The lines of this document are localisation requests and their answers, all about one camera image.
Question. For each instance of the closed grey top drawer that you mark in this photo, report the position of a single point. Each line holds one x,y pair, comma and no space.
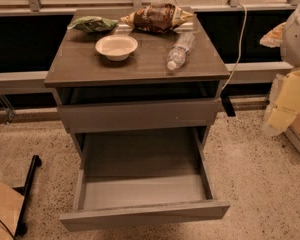
138,115

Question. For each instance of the cardboard box left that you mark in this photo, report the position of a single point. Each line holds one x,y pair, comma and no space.
10,207

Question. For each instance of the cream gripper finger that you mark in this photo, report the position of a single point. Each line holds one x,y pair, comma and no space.
273,38
284,101

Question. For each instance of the green chip bag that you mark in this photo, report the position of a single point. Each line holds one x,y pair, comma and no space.
91,24

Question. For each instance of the black stand leg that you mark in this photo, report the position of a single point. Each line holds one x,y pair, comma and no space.
25,190

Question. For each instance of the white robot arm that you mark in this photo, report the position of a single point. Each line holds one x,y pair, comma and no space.
290,53

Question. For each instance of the grey drawer cabinet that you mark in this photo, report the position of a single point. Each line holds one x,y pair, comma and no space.
79,75

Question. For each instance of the white bowl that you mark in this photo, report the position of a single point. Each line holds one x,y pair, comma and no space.
116,47

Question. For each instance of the brown snack bag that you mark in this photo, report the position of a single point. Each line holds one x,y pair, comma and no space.
157,18

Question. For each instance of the open grey middle drawer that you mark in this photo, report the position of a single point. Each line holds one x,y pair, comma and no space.
137,178

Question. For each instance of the clear plastic water bottle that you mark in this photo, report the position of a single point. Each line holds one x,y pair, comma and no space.
178,54

